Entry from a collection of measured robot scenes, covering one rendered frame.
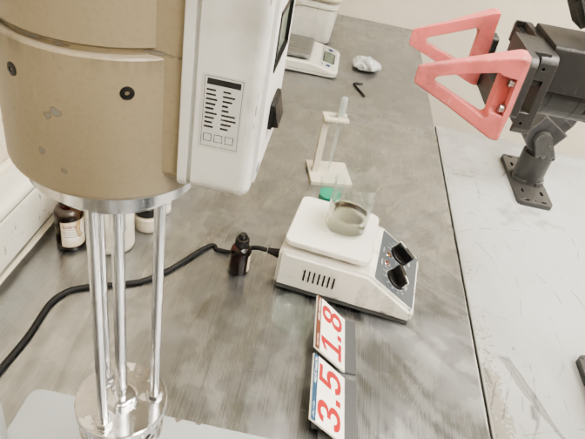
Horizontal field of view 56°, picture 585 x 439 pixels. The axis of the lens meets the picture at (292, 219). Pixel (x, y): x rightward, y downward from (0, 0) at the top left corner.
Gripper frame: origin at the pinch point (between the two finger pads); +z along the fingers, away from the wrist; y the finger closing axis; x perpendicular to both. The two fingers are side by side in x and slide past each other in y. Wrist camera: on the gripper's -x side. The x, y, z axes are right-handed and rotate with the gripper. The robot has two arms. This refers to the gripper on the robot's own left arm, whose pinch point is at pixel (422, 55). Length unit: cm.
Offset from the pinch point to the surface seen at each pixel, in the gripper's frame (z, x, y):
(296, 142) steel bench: 12, 40, -56
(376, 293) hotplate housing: -4.6, 35.8, -9.5
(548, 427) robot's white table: -27.3, 40.6, 2.8
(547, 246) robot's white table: -37, 41, -37
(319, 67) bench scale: 11, 37, -95
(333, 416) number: -0.6, 38.5, 9.1
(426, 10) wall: -21, 33, -160
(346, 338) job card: -1.5, 39.8, -4.2
